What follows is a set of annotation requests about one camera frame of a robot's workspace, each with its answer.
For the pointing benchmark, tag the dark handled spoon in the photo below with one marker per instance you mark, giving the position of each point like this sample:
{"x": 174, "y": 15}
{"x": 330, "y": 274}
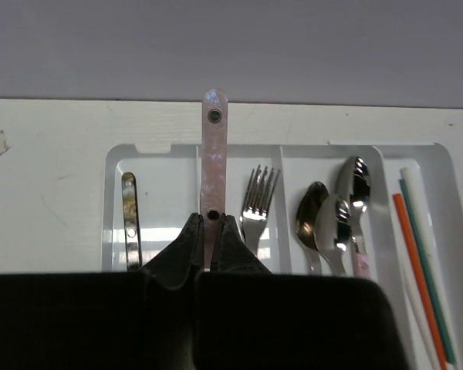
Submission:
{"x": 333, "y": 232}

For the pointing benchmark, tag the pink handled knife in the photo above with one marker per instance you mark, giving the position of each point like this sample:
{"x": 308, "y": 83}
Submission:
{"x": 214, "y": 131}

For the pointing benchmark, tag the dark handled knife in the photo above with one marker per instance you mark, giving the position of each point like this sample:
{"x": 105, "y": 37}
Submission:
{"x": 131, "y": 222}

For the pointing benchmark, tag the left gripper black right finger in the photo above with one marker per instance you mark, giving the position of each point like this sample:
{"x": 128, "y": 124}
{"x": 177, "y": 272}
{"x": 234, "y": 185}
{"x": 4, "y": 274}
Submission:
{"x": 246, "y": 317}

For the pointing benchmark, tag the green chopstick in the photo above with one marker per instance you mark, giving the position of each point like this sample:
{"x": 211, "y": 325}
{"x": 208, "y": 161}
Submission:
{"x": 428, "y": 277}

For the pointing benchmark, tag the green handled spoon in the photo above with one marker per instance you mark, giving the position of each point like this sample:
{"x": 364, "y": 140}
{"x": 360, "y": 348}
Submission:
{"x": 305, "y": 222}

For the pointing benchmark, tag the pink handled spoon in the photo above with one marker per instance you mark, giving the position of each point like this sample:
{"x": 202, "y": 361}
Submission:
{"x": 353, "y": 185}

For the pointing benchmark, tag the white divided utensil tray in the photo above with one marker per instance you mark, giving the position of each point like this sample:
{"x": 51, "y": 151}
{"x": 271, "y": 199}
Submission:
{"x": 168, "y": 190}

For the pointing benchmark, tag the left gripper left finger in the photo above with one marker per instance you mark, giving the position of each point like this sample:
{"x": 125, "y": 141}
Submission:
{"x": 126, "y": 320}

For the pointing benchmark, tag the green handled fork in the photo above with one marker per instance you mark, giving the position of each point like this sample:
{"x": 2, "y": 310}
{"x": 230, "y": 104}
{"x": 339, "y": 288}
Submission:
{"x": 256, "y": 205}

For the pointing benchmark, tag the orange chopstick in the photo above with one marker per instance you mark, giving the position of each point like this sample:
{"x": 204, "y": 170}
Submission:
{"x": 417, "y": 291}

